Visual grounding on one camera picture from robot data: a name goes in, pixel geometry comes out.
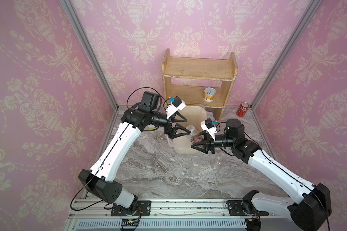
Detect beige trash bin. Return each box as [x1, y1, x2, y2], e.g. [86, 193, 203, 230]
[169, 105, 210, 155]

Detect red cola can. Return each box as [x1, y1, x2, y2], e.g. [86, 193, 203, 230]
[236, 102, 249, 117]

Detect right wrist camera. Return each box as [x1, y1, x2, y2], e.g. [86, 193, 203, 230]
[200, 118, 218, 141]

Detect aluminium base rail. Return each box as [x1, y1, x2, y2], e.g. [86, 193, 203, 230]
[63, 199, 300, 231]

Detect yellow can on floor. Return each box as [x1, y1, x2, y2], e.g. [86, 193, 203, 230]
[147, 125, 158, 131]

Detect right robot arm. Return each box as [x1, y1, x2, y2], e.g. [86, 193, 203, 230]
[191, 119, 332, 231]

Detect wooden two-tier shelf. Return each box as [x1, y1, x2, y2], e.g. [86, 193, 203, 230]
[161, 48, 239, 122]

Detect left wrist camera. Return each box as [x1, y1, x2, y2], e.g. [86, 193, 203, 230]
[166, 96, 186, 119]

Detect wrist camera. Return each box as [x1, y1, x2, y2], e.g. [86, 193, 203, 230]
[200, 118, 218, 141]
[166, 96, 186, 119]

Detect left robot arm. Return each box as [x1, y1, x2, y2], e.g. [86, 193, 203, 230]
[78, 91, 190, 215]

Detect yellow can on shelf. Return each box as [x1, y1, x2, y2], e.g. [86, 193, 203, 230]
[203, 88, 216, 102]

